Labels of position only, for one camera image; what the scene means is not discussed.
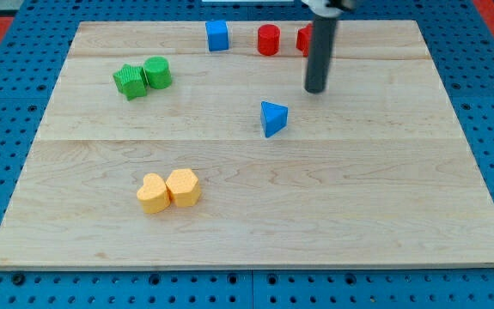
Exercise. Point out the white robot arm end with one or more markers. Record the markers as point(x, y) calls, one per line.
point(330, 8)

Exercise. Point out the blue triangle block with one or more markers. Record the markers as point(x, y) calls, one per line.
point(273, 118)

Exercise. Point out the blue cube block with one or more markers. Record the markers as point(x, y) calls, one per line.
point(217, 35)

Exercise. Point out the yellow hexagon block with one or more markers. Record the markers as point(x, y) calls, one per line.
point(184, 187)

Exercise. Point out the light wooden board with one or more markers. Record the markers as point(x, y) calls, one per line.
point(373, 174)

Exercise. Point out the yellow heart block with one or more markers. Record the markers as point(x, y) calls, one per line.
point(153, 194)

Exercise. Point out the red cylinder block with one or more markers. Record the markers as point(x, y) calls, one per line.
point(268, 39)

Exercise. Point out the green cylinder block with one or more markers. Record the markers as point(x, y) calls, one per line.
point(157, 72)

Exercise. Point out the red block behind rod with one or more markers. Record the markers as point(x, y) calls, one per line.
point(303, 39)

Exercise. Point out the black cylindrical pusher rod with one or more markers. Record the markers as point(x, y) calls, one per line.
point(320, 53)

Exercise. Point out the green star block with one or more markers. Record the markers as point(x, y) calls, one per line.
point(131, 81)

